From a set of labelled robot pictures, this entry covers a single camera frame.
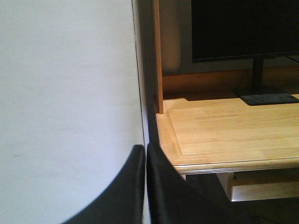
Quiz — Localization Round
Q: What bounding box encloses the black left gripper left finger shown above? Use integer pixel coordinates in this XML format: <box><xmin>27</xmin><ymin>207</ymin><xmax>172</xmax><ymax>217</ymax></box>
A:
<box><xmin>65</xmin><ymin>145</ymin><xmax>145</xmax><ymax>224</ymax></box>

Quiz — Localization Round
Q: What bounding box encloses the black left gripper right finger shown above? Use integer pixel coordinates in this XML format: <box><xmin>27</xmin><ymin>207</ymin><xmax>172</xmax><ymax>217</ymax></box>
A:
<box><xmin>146</xmin><ymin>143</ymin><xmax>242</xmax><ymax>224</ymax></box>

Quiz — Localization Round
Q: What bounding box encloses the light wooden desk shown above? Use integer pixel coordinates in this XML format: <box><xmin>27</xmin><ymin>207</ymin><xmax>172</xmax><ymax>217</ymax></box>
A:
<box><xmin>153</xmin><ymin>0</ymin><xmax>299</xmax><ymax>201</ymax></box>

